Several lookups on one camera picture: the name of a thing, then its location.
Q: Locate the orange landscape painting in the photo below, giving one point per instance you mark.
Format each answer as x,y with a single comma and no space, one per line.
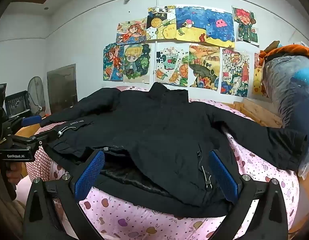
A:
204,66

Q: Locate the blond figure painting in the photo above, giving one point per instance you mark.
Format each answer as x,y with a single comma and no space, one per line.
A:
135,62

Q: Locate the clear plastic bag of clothes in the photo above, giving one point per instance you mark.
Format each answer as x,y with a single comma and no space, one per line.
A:
287,100

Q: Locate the red buildings painting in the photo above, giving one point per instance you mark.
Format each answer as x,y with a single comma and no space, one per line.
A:
235,72

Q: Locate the white painting with oranges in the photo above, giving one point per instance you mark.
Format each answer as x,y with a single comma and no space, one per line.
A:
172,63

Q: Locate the grey metal door panel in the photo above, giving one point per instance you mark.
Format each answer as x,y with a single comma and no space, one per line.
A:
62,90

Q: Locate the flying girl painting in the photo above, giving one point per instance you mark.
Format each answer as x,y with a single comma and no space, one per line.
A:
130,31

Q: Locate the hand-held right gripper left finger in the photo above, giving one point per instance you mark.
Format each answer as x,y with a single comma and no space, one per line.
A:
90,172

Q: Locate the black plastic crate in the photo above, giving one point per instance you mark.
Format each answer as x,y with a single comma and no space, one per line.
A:
17,103

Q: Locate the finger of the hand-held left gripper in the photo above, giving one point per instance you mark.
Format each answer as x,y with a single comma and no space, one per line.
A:
32,120
44,137

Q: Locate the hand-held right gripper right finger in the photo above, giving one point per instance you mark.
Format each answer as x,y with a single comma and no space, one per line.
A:
223,177

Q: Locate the orange cloth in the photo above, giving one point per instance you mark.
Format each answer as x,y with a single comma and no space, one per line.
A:
294,48

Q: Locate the person's left hand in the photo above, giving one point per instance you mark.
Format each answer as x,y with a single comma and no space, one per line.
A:
14,175

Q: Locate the yellow moon painting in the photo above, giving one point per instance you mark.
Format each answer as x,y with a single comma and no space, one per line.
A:
160,25

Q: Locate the wooden bed frame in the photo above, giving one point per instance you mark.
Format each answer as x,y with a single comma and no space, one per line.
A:
257,112

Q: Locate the orange-haired girl blue painting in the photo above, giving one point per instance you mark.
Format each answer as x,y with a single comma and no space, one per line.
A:
113,62

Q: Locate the wide blue sea painting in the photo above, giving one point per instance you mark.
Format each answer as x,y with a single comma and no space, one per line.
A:
207,25

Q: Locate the pink fruit print bed sheet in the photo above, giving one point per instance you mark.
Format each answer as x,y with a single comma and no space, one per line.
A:
144,225

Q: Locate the black padded jacket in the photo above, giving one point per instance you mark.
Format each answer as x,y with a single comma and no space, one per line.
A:
157,130

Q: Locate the red-haired figure painting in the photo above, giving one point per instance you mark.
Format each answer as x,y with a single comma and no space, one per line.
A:
245,25

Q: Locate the standing fan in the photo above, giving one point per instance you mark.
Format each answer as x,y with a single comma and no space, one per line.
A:
35,92

